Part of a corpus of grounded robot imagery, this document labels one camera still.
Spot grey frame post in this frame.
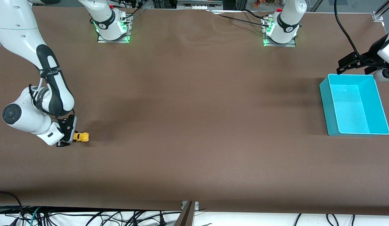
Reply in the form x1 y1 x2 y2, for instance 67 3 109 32
174 201 196 226

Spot turquoise plastic bin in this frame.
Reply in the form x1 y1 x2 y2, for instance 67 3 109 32
319 74 389 137

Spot aluminium frame profile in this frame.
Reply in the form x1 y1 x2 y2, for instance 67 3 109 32
372 0 389 22

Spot brown table cover sheet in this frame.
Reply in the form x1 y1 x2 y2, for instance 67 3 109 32
0 6 389 216

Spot black looped floor cable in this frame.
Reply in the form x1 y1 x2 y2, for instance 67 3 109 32
0 191 25 226

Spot yellow beetle toy car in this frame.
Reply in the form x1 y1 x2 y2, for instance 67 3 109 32
73 132 90 143

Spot metal corner bracket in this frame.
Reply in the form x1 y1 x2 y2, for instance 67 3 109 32
181 201 200 211

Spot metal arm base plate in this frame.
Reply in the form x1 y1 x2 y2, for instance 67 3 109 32
97 14 131 43
263 17 296 47

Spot teal floor cable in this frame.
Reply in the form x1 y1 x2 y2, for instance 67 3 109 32
30 206 41 226

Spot white power strip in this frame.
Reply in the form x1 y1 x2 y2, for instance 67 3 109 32
177 0 223 10

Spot thick black cable on cover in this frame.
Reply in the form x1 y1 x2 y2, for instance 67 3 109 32
243 9 266 20

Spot thin black cable on cover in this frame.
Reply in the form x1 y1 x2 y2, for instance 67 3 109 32
207 11 270 29

